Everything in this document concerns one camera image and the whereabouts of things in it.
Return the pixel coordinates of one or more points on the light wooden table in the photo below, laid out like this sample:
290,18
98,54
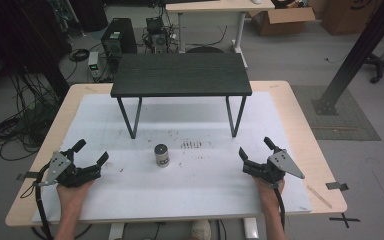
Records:
313,156

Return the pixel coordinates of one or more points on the open cardboard box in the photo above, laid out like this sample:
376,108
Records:
281,21

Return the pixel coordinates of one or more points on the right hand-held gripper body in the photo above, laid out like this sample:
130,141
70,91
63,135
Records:
273,168

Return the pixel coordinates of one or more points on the black tape strip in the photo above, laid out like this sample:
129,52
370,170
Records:
336,186
26,175

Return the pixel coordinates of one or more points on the black office chair base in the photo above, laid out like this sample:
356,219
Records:
381,66

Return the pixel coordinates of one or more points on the white foam mat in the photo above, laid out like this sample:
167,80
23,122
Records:
186,186

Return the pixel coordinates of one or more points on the grey power supply unit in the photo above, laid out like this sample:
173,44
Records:
93,65

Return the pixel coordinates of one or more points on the small silver can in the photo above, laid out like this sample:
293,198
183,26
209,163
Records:
161,156

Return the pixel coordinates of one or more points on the large closed cardboard box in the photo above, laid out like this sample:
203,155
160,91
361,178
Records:
348,16

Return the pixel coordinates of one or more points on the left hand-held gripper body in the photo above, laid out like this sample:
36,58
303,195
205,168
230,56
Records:
67,173

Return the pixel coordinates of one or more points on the person's left hand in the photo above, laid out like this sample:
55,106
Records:
69,198

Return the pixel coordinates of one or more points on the white table leg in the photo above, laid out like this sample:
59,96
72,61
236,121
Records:
250,228
116,231

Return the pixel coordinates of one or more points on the black computer tower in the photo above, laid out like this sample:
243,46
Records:
118,36

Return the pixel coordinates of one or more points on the black wooden shelf riser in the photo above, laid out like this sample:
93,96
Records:
180,75

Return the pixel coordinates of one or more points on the person's right hand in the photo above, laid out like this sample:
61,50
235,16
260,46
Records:
269,196

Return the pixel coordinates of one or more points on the grey floor mat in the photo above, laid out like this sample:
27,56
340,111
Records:
346,126

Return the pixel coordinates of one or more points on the black metal post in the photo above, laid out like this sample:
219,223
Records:
360,55

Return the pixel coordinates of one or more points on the white-legged wooden desk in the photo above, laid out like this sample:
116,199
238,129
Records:
220,6

